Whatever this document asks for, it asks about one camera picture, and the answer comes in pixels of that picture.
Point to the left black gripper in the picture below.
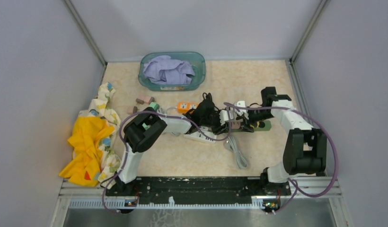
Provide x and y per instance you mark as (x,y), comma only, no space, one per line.
(221,129)

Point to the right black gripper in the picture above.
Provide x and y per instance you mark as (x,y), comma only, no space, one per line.
(245,124)

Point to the green power strip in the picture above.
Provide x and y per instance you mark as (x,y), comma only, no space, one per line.
(259,126)

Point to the white power strip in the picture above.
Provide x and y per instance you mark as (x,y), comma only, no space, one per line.
(199,137)

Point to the orange power strip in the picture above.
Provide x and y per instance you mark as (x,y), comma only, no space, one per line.
(184,107)

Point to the green plug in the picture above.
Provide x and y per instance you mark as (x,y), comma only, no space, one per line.
(154,105)

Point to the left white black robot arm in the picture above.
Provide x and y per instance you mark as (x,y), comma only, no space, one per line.
(140,132)

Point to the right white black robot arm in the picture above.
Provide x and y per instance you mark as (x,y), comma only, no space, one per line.
(305,148)

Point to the teal plastic basin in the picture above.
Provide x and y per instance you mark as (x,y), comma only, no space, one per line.
(196,60)

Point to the lavender crumpled cloth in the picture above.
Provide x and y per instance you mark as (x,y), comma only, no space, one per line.
(163,70)

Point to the patterned cream cloth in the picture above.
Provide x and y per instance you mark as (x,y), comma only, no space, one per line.
(100,107)

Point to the yellow cloth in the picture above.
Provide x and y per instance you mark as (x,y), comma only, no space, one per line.
(85,166)

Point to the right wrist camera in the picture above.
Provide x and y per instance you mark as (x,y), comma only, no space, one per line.
(241,110)

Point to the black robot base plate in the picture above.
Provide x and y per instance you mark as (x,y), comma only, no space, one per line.
(198,190)

